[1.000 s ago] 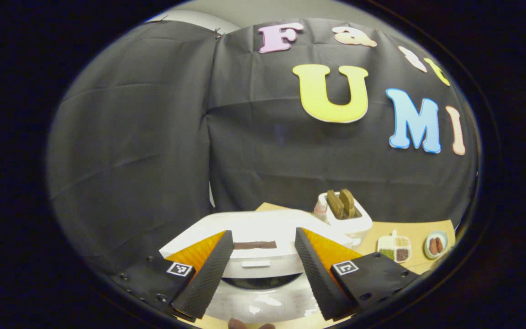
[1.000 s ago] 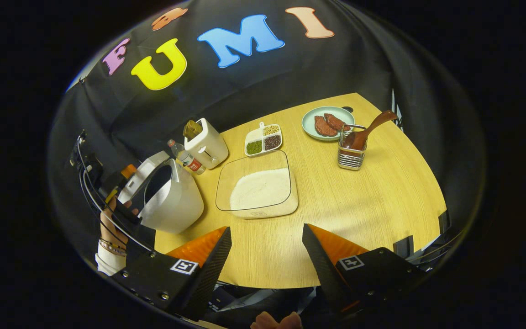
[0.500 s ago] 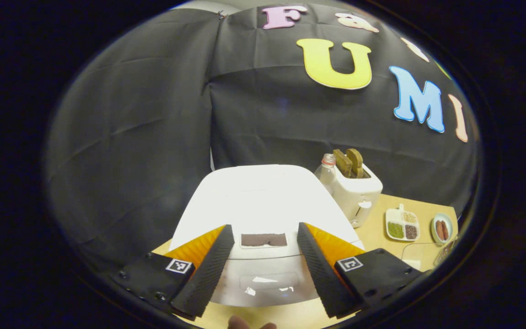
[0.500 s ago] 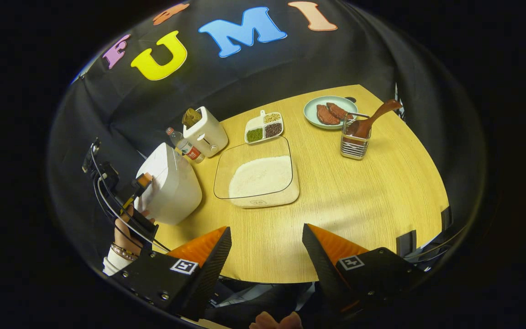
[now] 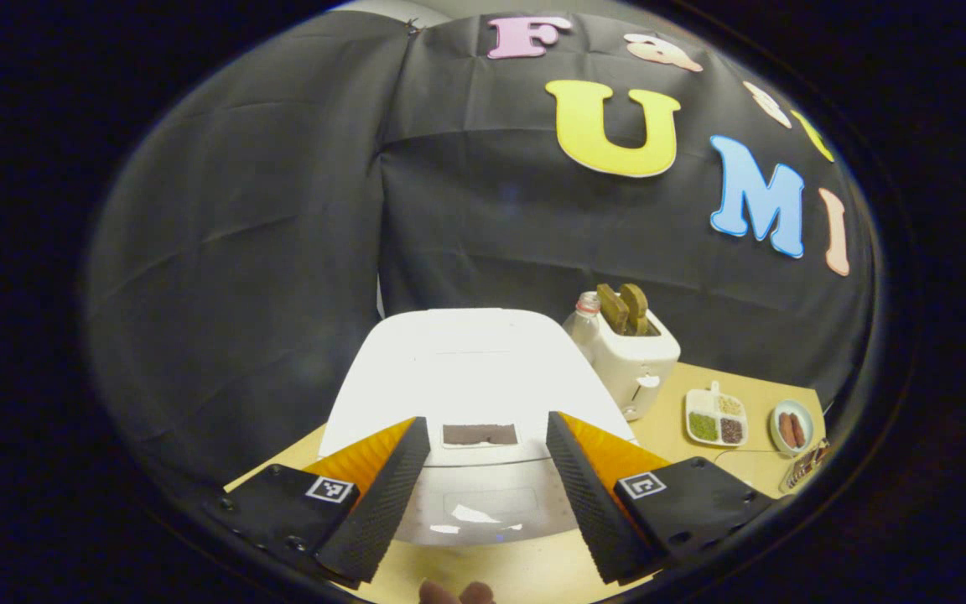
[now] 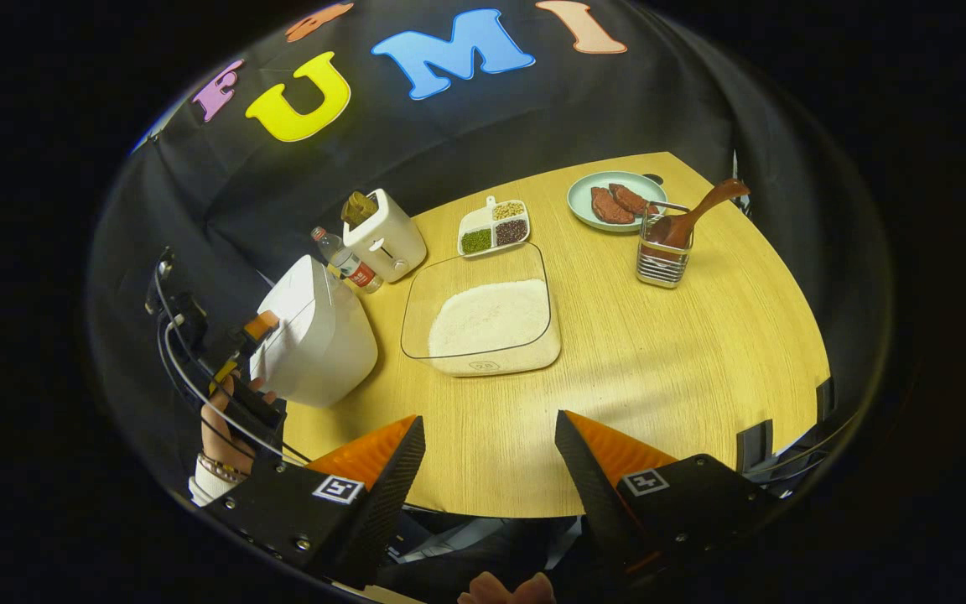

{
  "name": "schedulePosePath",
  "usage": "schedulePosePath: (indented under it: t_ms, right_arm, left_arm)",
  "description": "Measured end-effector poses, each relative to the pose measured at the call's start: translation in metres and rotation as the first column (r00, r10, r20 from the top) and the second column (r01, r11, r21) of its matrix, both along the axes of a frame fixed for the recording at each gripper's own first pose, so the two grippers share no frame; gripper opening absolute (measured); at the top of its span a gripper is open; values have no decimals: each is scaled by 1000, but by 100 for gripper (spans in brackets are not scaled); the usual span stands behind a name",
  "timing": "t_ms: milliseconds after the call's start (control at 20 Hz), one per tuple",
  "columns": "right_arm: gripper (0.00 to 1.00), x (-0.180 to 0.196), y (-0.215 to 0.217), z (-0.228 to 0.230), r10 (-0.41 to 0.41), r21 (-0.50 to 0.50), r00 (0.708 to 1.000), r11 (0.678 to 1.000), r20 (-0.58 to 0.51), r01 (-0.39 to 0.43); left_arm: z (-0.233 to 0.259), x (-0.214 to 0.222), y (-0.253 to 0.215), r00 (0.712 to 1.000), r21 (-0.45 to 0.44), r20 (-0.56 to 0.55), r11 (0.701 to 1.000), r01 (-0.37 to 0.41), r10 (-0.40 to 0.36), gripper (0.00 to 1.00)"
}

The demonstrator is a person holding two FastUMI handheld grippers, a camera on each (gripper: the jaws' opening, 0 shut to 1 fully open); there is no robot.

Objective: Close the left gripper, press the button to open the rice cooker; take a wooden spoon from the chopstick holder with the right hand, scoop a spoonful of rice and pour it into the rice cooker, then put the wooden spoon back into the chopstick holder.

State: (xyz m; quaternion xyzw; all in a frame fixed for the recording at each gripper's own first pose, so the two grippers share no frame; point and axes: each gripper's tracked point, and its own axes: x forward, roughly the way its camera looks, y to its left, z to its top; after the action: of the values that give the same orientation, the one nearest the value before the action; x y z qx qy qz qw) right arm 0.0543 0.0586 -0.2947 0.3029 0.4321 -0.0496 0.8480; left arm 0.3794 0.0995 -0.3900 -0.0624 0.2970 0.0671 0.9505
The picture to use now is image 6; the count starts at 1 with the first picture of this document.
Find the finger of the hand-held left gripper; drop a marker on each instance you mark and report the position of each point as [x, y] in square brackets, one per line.
[261, 325]

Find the clear water bottle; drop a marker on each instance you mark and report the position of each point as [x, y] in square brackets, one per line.
[349, 264]

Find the pale green plate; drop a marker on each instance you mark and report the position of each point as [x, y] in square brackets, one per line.
[584, 210]

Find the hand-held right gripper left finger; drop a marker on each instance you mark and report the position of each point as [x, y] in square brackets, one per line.
[382, 495]

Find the white rice cooker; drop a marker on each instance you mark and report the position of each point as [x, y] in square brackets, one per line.
[315, 344]

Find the white toaster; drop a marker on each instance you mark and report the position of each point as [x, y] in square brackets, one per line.
[386, 243]

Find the brown wooden spoon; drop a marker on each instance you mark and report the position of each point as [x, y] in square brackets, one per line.
[684, 222]

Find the white divided dish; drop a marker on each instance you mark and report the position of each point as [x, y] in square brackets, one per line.
[476, 222]

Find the clear square container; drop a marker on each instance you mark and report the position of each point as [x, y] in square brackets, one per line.
[483, 352]

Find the red meat piece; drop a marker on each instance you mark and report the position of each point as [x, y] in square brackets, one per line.
[609, 208]
[630, 197]

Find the dark red beans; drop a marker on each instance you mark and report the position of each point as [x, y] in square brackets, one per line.
[511, 232]

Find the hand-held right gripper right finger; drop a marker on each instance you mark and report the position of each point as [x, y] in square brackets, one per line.
[588, 495]

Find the green mung beans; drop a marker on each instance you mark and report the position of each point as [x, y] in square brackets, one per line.
[475, 242]

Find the yellow soybeans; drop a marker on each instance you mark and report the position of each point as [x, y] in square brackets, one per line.
[508, 210]

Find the black table bracket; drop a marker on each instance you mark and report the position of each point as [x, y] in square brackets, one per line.
[755, 445]
[824, 398]

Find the brown bread slice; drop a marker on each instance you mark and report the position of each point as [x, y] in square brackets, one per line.
[366, 204]
[353, 214]

